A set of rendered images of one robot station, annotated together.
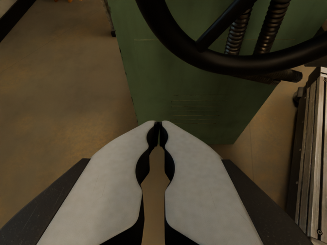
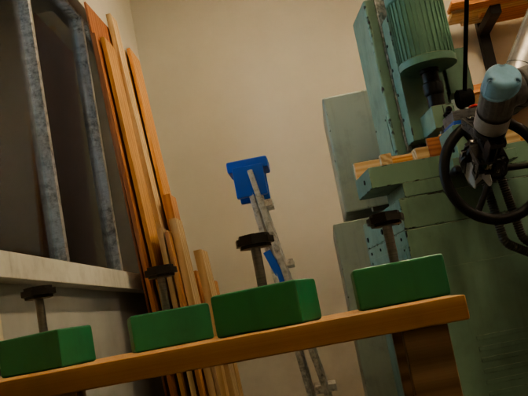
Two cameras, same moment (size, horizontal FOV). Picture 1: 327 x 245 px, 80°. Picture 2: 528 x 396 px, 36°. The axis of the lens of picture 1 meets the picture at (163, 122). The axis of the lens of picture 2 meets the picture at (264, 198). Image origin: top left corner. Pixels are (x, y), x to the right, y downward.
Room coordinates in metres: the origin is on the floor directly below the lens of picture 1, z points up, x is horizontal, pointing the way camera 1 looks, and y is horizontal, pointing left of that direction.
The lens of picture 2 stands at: (-1.80, 0.70, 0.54)
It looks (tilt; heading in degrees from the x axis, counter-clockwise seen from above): 8 degrees up; 354
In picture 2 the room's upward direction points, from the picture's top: 11 degrees counter-clockwise
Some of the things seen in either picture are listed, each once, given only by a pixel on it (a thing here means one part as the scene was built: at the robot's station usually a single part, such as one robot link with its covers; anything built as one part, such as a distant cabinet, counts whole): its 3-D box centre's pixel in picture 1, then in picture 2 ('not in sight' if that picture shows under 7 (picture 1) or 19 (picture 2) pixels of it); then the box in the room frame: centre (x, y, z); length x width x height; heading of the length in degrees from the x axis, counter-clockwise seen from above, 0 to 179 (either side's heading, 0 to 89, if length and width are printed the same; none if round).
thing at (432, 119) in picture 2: not in sight; (439, 123); (0.57, -0.12, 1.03); 0.14 x 0.07 x 0.09; 179
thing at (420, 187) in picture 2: not in sight; (461, 184); (0.49, -0.12, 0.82); 0.40 x 0.21 x 0.04; 89
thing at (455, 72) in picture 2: not in sight; (454, 74); (0.76, -0.28, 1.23); 0.09 x 0.08 x 0.15; 179
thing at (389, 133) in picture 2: not in sight; (408, 106); (0.84, -0.12, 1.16); 0.22 x 0.22 x 0.72; 89
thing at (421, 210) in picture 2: not in sight; (449, 214); (0.67, -0.12, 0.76); 0.57 x 0.45 x 0.09; 179
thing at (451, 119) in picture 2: not in sight; (468, 116); (0.35, -0.14, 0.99); 0.13 x 0.11 x 0.06; 89
